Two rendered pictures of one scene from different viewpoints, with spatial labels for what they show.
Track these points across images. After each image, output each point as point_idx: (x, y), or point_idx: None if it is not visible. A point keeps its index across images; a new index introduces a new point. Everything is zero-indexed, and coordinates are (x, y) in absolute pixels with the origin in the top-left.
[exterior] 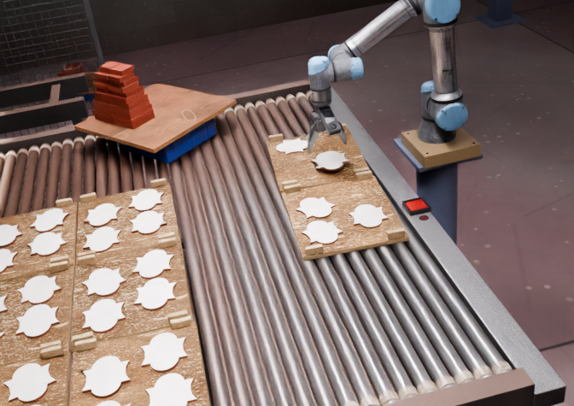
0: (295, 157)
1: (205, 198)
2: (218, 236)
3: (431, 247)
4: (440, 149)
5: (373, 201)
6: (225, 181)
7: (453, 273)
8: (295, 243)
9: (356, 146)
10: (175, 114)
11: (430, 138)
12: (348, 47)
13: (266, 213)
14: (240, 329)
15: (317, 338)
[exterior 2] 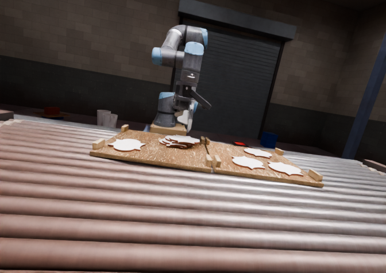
0: (150, 149)
1: (195, 234)
2: (314, 235)
3: None
4: (180, 127)
5: (237, 148)
6: (141, 204)
7: (299, 155)
8: (295, 185)
9: (158, 134)
10: None
11: (172, 123)
12: (173, 49)
13: (243, 189)
14: None
15: None
